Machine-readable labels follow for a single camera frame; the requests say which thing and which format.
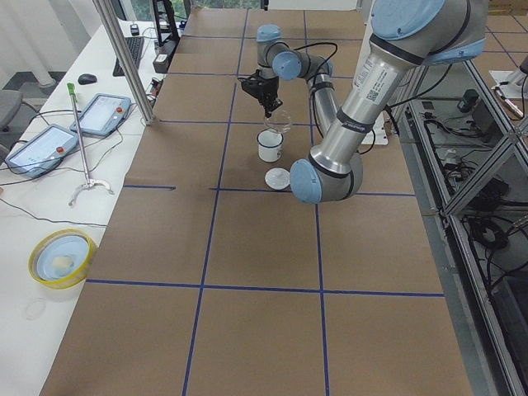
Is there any black computer mouse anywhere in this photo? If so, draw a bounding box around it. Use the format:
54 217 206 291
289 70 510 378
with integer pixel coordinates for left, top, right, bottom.
78 73 97 85

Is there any aluminium side frame rail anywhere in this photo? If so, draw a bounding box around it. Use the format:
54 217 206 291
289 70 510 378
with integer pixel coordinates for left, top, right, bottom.
392 62 527 395

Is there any black box device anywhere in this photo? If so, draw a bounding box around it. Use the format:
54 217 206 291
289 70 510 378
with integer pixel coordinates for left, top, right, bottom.
153 40 178 74

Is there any clear round lid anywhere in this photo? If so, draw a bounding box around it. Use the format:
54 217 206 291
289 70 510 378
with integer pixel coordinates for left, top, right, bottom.
23 298 47 321

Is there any white mug lid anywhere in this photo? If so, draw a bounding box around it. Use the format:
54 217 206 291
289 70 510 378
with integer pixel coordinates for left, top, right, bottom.
265 167 290 191

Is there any teach pendant tablet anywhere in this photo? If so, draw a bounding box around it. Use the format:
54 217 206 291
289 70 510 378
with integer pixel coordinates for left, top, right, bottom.
78 93 131 138
6 124 78 178

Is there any white enamel mug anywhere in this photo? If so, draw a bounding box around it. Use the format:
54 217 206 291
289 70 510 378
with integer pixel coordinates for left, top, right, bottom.
257 130 284 163

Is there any metal reacher grabber tool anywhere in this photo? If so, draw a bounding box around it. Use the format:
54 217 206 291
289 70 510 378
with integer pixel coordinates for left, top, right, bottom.
67 82 114 208

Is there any near teach pendant tablet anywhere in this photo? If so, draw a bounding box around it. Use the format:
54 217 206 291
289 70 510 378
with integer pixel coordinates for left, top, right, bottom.
6 124 78 178

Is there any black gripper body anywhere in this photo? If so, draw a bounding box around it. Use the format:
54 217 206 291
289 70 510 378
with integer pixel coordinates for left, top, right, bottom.
240 69 279 108

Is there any yellow tape roll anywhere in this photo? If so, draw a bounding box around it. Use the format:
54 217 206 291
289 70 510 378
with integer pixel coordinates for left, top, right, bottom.
28 229 97 290

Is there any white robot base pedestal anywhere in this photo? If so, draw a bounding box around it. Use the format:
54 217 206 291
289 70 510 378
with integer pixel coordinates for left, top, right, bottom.
361 111 388 146

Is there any black keyboard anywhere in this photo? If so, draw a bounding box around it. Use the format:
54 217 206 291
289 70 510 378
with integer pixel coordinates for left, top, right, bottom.
112 35 146 78

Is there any far teach pendant tablet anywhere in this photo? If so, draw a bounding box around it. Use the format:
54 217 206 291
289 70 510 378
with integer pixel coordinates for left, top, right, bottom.
78 93 131 138

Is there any blue plate with food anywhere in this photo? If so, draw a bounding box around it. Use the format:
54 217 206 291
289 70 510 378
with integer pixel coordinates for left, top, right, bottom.
35 235 89 281

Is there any aluminium frame post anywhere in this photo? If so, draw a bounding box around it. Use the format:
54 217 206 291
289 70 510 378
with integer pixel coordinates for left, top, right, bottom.
92 0 154 125

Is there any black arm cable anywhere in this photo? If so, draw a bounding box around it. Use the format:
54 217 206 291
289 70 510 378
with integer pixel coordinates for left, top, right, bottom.
292 41 397 156

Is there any black power adapter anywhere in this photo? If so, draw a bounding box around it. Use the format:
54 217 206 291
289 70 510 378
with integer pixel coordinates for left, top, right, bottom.
457 89 479 114

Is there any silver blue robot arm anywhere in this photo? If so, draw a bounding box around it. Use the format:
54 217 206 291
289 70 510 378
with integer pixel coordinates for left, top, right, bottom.
240 1 489 204

